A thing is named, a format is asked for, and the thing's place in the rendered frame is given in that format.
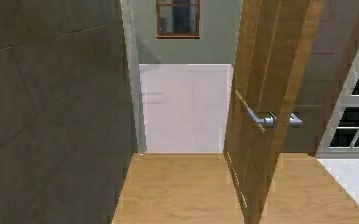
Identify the white cabinet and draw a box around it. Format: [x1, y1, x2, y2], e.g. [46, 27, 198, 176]
[138, 63, 235, 154]

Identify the brown framed window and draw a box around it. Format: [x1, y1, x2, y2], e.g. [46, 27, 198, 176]
[155, 0, 201, 40]

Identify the brown wooden room door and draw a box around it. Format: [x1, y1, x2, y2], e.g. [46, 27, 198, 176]
[223, 0, 325, 224]

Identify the silver door lever handle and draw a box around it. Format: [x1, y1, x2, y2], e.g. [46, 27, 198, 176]
[244, 105, 303, 129]

